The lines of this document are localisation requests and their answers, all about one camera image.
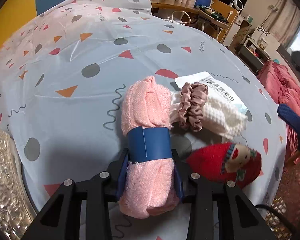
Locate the pink towel blue band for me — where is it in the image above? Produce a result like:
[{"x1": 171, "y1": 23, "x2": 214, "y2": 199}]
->
[{"x1": 119, "y1": 76, "x2": 179, "y2": 219}]

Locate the mauve satin scrunchie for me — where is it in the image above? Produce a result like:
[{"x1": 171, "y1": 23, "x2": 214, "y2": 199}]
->
[{"x1": 177, "y1": 82, "x2": 209, "y2": 132}]

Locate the rattan chair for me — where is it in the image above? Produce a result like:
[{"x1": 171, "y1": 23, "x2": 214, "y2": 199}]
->
[{"x1": 270, "y1": 151, "x2": 300, "y2": 230}]

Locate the white fan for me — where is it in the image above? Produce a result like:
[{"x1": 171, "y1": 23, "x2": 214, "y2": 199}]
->
[{"x1": 230, "y1": 0, "x2": 244, "y2": 14}]

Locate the pink blanket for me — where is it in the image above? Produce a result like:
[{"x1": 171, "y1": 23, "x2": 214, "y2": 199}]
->
[{"x1": 256, "y1": 60, "x2": 300, "y2": 156}]

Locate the low white shelf unit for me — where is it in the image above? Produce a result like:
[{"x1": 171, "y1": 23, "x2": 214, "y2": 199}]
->
[{"x1": 238, "y1": 37, "x2": 270, "y2": 74}]

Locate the ornate gold tissue box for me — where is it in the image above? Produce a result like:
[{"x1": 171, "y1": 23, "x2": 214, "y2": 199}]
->
[{"x1": 0, "y1": 129, "x2": 36, "y2": 239}]

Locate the red knitted doll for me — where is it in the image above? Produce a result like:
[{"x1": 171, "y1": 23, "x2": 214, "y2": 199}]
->
[{"x1": 186, "y1": 142, "x2": 262, "y2": 189}]

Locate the wooden side table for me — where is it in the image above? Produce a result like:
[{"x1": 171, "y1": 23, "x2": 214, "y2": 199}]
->
[{"x1": 150, "y1": 0, "x2": 228, "y2": 29}]

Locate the wet wipes packet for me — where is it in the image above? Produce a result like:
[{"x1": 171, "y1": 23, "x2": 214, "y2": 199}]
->
[{"x1": 174, "y1": 72, "x2": 248, "y2": 114}]

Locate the white waffle cloth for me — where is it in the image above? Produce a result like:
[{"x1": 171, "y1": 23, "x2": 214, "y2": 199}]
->
[{"x1": 170, "y1": 92, "x2": 247, "y2": 139}]

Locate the patterned plastic tablecloth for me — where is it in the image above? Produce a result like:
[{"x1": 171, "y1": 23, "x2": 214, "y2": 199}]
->
[{"x1": 0, "y1": 0, "x2": 286, "y2": 212}]

